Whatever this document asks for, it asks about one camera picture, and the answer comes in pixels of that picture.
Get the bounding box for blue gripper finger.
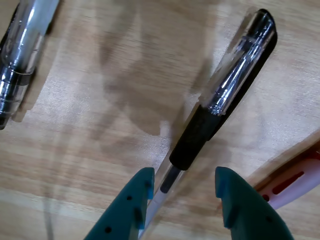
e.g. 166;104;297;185
214;166;296;240
83;166;156;240

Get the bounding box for red white grip pen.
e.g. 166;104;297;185
251;139;320;211

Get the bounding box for clear capped stick pen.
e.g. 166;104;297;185
137;8;279;240

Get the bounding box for grey grip clear pen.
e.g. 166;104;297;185
0;0;61;131

